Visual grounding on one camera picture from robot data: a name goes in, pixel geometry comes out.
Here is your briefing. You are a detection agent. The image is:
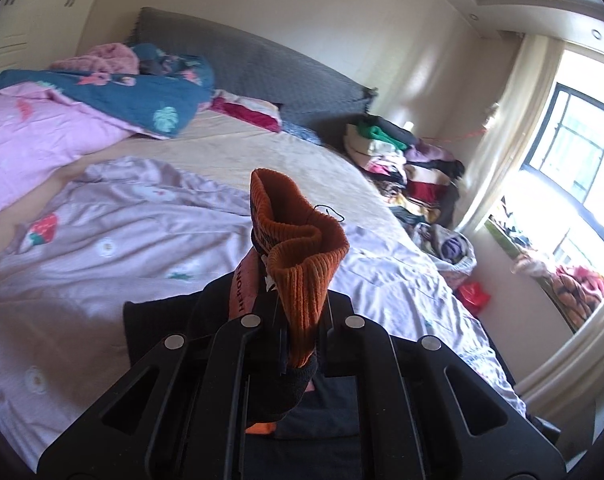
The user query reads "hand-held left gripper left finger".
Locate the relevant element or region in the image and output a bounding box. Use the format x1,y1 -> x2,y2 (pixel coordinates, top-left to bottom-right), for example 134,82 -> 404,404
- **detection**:
37,312 -> 263,480

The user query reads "red bag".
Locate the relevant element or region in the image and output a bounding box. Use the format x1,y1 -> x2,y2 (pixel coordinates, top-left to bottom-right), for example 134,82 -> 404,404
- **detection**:
454,280 -> 492,317

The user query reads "pink fuzzy blanket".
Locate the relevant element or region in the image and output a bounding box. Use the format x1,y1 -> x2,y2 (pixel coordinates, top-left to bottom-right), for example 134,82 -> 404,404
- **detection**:
49,42 -> 140,76

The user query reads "dark framed window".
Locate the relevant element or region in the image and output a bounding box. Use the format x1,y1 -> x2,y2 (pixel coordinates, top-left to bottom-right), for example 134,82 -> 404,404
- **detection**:
524,45 -> 604,311

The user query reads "black garment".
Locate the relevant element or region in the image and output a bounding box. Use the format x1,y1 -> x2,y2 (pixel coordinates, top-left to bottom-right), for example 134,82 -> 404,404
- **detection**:
122,277 -> 363,441

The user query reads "teal floral blanket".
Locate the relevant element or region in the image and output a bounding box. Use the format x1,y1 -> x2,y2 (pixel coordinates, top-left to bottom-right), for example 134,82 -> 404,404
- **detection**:
0,42 -> 217,140

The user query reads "orange striped cloth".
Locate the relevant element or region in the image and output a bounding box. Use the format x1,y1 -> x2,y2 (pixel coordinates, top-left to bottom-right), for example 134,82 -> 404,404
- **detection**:
552,265 -> 604,326

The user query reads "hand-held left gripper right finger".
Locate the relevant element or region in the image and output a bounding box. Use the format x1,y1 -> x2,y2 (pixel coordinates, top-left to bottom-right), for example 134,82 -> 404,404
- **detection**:
324,313 -> 567,480

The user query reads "cream curtain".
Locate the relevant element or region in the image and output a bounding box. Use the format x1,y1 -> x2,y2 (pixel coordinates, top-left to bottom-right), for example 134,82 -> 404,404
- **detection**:
456,35 -> 565,231

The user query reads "white and red pillow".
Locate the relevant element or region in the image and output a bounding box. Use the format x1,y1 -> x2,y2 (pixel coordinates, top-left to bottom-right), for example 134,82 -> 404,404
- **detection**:
209,89 -> 285,133

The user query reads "cream wardrobe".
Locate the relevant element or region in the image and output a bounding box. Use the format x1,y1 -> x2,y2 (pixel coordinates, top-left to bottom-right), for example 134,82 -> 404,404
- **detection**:
0,0 -> 118,73

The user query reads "white bag of clothes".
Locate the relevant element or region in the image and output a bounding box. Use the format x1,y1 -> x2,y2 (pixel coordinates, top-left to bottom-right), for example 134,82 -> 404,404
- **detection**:
414,222 -> 477,291

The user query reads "lavender floral bed cover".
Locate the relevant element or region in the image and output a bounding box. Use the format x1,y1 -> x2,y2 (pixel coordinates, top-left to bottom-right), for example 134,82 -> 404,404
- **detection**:
0,155 -> 527,471

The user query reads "orange and black sock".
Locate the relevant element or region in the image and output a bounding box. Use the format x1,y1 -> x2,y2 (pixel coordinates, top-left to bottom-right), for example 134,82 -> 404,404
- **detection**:
229,167 -> 351,436

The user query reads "beige bed sheet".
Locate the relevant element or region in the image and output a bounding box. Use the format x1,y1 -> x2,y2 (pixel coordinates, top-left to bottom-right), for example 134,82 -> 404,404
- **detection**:
0,109 -> 417,261

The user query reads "blue patterned pillow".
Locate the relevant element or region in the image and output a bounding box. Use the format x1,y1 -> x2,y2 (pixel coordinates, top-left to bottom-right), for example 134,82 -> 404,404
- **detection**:
281,120 -> 327,147

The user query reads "pile of mixed clothes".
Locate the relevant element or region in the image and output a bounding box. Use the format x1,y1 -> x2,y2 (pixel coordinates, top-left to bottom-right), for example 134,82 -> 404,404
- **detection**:
343,115 -> 466,241

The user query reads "grey padded headboard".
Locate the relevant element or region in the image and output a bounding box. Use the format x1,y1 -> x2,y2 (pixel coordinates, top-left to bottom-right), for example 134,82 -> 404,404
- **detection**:
127,7 -> 377,146

